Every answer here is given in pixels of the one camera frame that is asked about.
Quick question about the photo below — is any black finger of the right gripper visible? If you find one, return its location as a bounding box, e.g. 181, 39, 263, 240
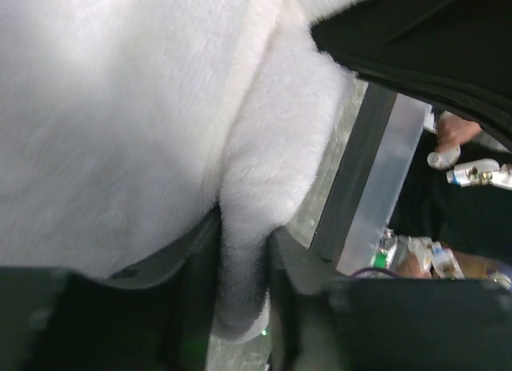
313, 0, 511, 146

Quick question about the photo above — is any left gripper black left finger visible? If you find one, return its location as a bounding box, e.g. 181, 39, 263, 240
1, 210, 221, 370

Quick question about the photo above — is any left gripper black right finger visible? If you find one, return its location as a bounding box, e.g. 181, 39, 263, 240
268, 229, 511, 371

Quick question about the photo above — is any white terry towel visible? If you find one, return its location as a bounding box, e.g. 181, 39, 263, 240
1, 0, 365, 342

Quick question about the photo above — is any operator hand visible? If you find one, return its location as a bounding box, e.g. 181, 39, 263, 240
436, 112, 482, 152

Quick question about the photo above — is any white teleoperation controller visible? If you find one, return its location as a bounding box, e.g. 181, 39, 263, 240
426, 146, 511, 191

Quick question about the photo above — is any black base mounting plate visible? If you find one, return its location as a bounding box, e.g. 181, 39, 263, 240
310, 83, 397, 267

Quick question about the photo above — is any aluminium rail frame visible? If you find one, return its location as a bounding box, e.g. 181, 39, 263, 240
337, 94, 430, 275

